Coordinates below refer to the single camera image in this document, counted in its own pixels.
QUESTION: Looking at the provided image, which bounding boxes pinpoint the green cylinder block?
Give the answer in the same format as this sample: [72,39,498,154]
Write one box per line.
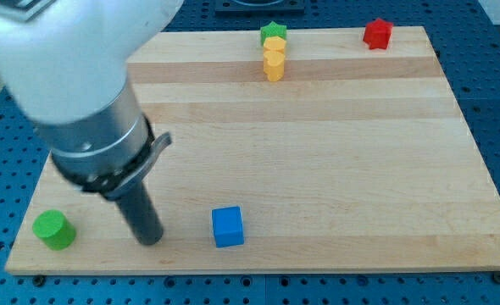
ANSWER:
[32,209,76,251]

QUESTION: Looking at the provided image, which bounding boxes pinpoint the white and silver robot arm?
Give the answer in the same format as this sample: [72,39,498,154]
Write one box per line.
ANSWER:
[0,0,182,200]

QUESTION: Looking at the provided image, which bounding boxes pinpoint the blue cube block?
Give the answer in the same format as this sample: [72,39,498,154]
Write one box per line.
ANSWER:
[211,206,245,247]

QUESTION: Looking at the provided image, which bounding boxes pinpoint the yellow heart block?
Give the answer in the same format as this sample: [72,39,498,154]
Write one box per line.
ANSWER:
[264,51,286,82]

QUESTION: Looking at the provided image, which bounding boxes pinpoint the wooden board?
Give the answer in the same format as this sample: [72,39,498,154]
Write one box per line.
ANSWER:
[6,26,500,275]

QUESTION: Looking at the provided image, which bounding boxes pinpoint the yellow pentagon block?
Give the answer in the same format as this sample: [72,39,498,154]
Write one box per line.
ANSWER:
[263,36,286,54]

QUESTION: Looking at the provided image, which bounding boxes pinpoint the green star block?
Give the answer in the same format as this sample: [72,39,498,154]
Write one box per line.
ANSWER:
[260,21,287,45]

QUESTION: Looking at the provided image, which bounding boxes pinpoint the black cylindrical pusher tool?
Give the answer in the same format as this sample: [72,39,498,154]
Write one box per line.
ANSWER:
[115,182,164,246]

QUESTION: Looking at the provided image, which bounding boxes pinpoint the red star block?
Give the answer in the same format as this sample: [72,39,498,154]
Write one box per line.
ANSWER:
[363,18,394,50]

